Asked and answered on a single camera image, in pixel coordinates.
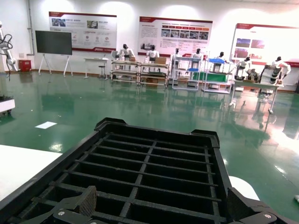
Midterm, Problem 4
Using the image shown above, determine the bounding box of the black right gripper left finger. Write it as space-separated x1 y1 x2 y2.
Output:
9 185 98 224

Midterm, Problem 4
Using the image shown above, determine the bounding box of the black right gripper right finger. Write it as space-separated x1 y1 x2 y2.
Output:
226 186 299 224

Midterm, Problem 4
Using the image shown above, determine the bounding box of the black slotted container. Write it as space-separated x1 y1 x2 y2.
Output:
0 117 234 224

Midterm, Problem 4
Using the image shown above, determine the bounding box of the white mobile base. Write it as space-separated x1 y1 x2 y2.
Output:
0 95 16 116

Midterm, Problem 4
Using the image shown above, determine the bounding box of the white table with robots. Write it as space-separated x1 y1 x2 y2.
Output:
230 78 285 115

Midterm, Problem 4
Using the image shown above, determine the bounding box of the shelf rack with green panel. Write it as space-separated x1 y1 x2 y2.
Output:
202 58 234 94

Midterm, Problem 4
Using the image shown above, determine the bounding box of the black stool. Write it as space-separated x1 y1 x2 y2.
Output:
98 65 109 80

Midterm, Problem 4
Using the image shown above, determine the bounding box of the white humanoid robot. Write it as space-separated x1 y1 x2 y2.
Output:
234 56 253 80
260 56 292 85
116 43 135 62
191 48 203 60
146 45 161 63
171 48 182 70
216 51 231 63

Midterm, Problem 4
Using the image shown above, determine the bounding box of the small white desk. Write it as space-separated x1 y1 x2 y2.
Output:
84 57 109 79

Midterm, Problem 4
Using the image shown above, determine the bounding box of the white shelf rack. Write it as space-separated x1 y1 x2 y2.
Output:
171 56 203 91

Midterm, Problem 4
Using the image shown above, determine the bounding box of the black display on white stand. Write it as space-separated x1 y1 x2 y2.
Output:
35 30 73 77

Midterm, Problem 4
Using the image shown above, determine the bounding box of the red wall cabinet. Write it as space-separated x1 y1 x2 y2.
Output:
18 59 32 72

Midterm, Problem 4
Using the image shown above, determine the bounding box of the white frame workbench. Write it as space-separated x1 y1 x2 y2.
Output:
139 62 169 88
111 59 141 84

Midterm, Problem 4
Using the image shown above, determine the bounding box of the white robot arm with cables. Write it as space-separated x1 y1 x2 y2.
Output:
0 21 18 73

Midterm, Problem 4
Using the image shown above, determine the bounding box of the wall poster with red photos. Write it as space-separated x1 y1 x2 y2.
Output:
230 23 299 66

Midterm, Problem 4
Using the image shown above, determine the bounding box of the wall poster with icons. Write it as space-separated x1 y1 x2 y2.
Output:
48 11 117 52

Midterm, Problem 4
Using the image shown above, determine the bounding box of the grey wall pipe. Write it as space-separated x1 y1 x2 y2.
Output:
27 7 36 56

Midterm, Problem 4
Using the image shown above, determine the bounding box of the wall poster with photo row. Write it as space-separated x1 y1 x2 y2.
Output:
137 16 213 58

